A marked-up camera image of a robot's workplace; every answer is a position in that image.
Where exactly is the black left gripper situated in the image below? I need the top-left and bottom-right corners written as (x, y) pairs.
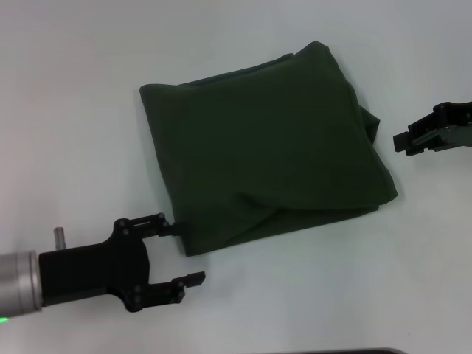
top-left (38, 212), bottom-right (207, 314)

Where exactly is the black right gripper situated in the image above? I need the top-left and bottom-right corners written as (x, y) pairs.
top-left (392, 100), bottom-right (472, 157)

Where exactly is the dark green FREE t-shirt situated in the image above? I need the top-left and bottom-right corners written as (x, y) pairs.
top-left (139, 40), bottom-right (399, 258)

